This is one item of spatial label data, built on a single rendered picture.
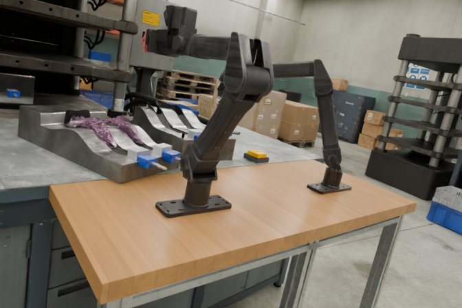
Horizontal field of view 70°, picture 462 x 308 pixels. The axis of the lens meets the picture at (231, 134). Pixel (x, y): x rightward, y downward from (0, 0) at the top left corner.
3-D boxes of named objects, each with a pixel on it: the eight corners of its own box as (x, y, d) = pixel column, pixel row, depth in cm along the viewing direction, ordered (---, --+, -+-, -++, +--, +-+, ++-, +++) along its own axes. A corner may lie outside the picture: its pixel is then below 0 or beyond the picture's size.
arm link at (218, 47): (174, 29, 87) (251, 32, 64) (203, 37, 93) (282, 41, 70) (168, 76, 90) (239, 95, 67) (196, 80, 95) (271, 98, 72)
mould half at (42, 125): (178, 168, 114) (183, 137, 112) (119, 183, 91) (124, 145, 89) (83, 130, 137) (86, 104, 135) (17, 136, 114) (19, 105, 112)
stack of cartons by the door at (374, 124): (399, 157, 711) (410, 118, 695) (390, 156, 693) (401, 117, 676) (364, 145, 780) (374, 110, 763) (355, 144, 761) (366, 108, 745)
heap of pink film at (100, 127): (148, 143, 115) (152, 121, 114) (107, 149, 100) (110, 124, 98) (98, 125, 127) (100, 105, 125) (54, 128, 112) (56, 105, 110)
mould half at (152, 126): (232, 159, 137) (238, 128, 134) (179, 163, 119) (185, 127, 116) (166, 128, 171) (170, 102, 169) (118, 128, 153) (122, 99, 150)
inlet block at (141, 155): (170, 177, 96) (174, 159, 95) (159, 180, 92) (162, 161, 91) (138, 163, 102) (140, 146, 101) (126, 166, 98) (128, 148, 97)
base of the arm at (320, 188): (310, 166, 119) (326, 172, 114) (342, 163, 132) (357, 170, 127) (305, 186, 121) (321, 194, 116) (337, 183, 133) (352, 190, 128)
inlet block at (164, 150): (192, 170, 106) (195, 154, 105) (183, 172, 101) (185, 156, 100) (161, 158, 112) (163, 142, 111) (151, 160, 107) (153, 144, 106)
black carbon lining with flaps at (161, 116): (214, 139, 135) (218, 117, 134) (182, 140, 124) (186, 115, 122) (168, 119, 159) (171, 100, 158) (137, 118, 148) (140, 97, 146)
